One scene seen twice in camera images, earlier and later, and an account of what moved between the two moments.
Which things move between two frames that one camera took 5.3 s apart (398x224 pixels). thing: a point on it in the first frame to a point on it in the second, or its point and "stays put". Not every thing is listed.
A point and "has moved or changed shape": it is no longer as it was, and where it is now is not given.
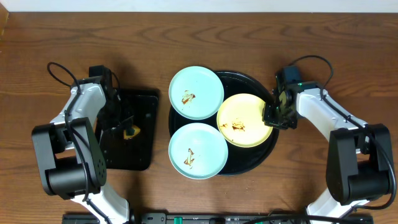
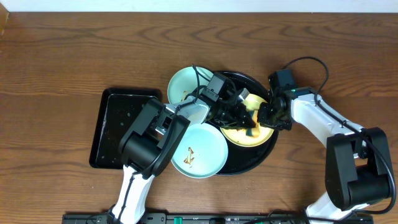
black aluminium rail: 221,218 stays put
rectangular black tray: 130,145 stays put
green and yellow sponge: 129,134 has moved or changed shape
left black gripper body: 121,125 to 232,112
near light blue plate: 198,150 stays put
